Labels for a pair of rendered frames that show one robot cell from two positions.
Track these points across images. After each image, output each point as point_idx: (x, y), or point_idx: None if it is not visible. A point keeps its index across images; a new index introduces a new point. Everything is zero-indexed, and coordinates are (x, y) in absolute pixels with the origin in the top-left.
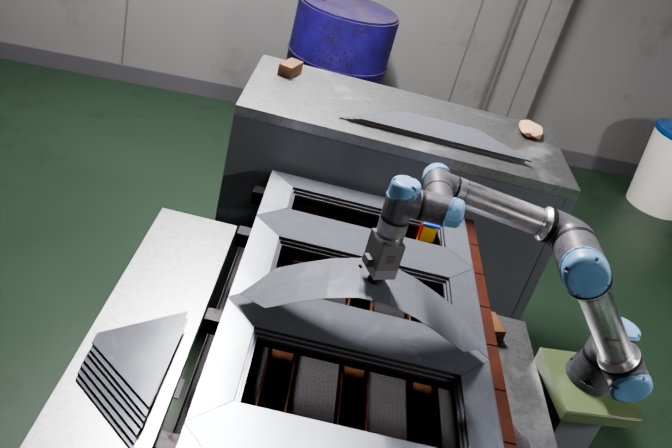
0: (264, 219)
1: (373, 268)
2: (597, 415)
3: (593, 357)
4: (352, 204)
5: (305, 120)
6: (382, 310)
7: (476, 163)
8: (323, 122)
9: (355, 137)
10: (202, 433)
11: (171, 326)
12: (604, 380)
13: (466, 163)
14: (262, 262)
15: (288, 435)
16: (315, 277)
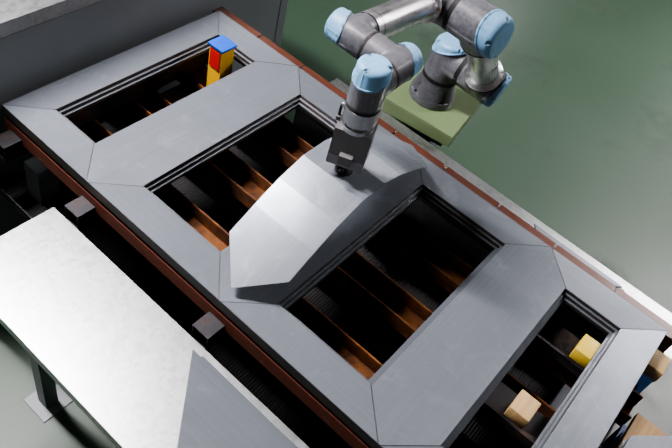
0: (101, 179)
1: (356, 163)
2: (464, 123)
3: (444, 81)
4: (127, 79)
5: (8, 16)
6: None
7: None
8: (27, 3)
9: None
10: (399, 436)
11: (208, 380)
12: (453, 92)
13: None
14: (180, 231)
15: (432, 363)
16: (294, 211)
